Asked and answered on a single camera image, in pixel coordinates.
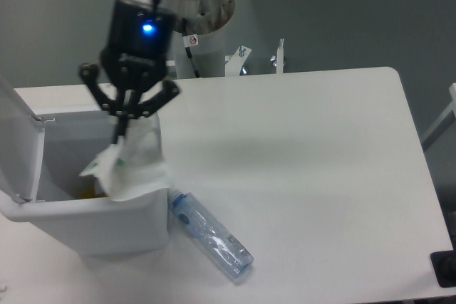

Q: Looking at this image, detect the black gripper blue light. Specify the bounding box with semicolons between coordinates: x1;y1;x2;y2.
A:
78;0;180;145

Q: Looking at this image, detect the white paper bag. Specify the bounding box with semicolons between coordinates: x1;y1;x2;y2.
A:
79;115;174;201

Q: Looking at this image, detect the white metal frame bracket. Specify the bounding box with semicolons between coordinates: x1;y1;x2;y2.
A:
165;45;252;79

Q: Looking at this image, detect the clear plastic water bottle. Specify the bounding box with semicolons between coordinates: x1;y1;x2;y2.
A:
168;189;254;281

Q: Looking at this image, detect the white clamp with bolt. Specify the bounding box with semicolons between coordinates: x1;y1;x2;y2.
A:
270;38;285;74

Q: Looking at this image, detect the white trash can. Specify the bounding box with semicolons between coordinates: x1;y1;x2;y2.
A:
1;108;169;255

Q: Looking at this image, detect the white trash can lid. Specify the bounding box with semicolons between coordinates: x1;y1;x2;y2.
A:
1;78;45;204

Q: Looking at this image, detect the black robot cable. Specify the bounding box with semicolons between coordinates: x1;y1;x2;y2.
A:
181;17;201;79

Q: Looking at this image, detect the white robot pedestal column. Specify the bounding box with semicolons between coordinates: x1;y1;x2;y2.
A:
171;29;225;79

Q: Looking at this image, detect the black table clamp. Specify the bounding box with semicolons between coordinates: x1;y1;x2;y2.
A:
430;250;455;288

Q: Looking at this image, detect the white frame leg right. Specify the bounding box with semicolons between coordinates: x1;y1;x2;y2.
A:
421;83;455;152

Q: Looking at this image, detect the white carton in can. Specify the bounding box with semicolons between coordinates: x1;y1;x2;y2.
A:
77;187;107;199

